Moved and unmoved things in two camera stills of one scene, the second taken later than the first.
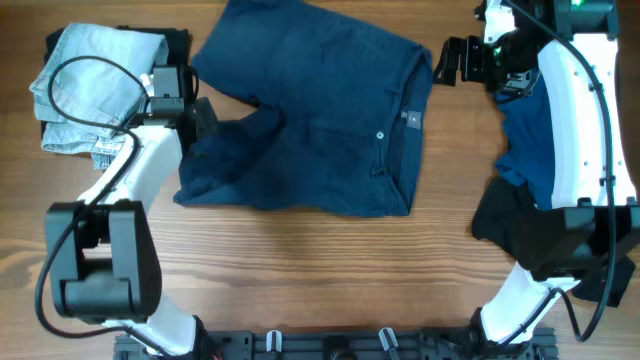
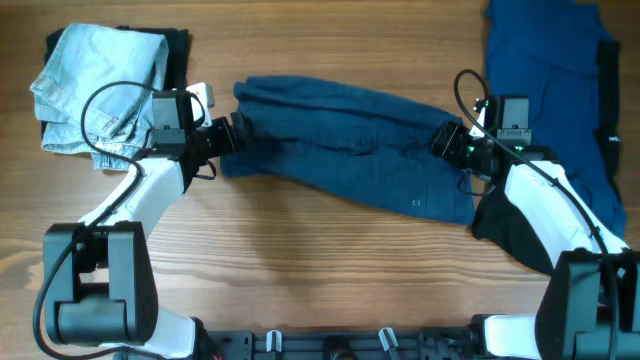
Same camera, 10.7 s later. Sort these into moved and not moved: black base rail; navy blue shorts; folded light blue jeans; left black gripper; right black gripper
Moved: right black gripper; navy blue shorts; left black gripper
Not moved: black base rail; folded light blue jeans
